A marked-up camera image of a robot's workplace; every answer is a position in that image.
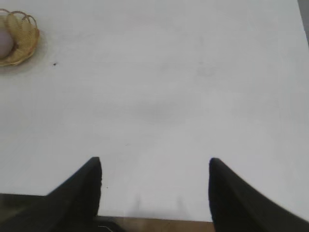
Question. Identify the pink round bun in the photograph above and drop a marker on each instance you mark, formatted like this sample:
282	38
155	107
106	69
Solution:
4	43

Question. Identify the yellow woven wicker basket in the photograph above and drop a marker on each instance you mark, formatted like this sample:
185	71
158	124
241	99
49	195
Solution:
24	41

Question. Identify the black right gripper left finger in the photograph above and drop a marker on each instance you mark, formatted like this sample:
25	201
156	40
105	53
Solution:
77	198

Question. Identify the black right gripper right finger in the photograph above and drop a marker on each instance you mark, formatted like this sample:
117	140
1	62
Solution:
236	205

